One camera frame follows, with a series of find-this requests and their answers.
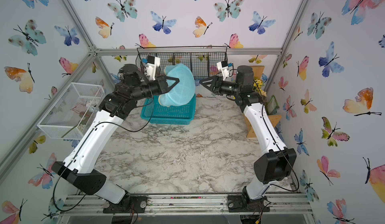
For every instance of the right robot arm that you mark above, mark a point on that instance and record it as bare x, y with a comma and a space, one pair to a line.
277, 161

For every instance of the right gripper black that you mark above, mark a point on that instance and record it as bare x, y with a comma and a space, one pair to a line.
216, 89

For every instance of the small white flower pot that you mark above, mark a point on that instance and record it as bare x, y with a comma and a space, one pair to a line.
258, 87

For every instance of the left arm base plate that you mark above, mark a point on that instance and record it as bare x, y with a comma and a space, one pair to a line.
124, 205

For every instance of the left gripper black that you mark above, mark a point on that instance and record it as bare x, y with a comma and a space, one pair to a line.
159, 85

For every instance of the teal plastic basket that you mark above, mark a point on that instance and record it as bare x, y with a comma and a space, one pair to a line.
179, 115

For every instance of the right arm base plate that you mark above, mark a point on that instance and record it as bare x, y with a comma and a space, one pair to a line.
248, 204

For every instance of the teal mesh laundry bag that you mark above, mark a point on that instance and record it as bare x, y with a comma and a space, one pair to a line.
183, 91

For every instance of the green framed small sign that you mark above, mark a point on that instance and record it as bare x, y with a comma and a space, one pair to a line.
272, 106

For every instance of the wooden shelf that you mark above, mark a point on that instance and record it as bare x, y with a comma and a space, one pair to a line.
274, 119

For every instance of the aluminium front rail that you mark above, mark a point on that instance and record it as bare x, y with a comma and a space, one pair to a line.
189, 204

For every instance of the white mesh wall box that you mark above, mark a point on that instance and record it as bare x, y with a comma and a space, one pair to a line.
73, 111

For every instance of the black wire wall basket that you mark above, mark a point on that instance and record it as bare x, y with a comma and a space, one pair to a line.
201, 60

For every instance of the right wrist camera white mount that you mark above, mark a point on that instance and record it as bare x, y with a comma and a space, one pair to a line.
223, 68

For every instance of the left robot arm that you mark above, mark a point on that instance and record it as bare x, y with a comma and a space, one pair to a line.
78, 168

